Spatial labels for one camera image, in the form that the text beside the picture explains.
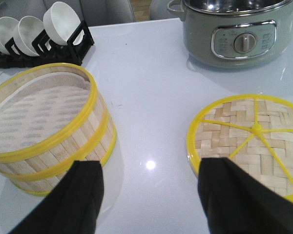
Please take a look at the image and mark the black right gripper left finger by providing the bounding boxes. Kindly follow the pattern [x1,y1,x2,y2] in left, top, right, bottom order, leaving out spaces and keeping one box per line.
[11,161,104,234]

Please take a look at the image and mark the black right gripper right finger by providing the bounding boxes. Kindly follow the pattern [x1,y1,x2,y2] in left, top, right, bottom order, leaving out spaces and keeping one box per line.
[197,157,293,234]

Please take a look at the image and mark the woven bamboo steamer lid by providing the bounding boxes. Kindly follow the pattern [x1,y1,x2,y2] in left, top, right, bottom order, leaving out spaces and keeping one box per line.
[186,94,293,202]

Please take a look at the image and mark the bamboo steamer tray yellow rims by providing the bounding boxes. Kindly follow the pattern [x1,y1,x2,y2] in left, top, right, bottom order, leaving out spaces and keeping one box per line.
[0,63,116,181]

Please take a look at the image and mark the bamboo steamer base tray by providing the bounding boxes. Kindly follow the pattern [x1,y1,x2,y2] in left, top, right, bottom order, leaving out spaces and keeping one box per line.
[8,116,116,196]

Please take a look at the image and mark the white liner in moved tray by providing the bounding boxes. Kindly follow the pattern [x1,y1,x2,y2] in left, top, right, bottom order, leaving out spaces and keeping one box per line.
[0,72,90,153]

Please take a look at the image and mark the black dish rack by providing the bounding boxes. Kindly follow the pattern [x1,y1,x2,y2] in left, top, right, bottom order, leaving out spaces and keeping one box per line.
[0,20,94,68]

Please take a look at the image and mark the green electric cooking pot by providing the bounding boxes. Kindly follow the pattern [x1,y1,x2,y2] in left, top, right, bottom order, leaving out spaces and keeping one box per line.
[167,0,293,68]

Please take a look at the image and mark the white bowl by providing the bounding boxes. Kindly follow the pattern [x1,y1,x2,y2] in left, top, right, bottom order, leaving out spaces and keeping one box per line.
[0,17,19,55]
[13,16,44,57]
[43,1,81,46]

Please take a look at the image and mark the white bowl far right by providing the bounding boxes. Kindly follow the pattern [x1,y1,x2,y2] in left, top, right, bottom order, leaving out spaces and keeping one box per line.
[43,1,81,46]

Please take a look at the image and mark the grey armchair left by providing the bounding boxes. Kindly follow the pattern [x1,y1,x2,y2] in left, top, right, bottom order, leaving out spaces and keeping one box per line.
[79,0,135,26]

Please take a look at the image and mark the grey armchair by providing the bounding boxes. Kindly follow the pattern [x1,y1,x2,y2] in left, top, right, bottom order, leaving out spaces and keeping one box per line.
[79,0,135,26]
[149,0,177,20]

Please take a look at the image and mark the grey armchair right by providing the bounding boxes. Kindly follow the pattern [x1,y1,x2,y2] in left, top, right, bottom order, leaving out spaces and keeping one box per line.
[149,0,177,20]

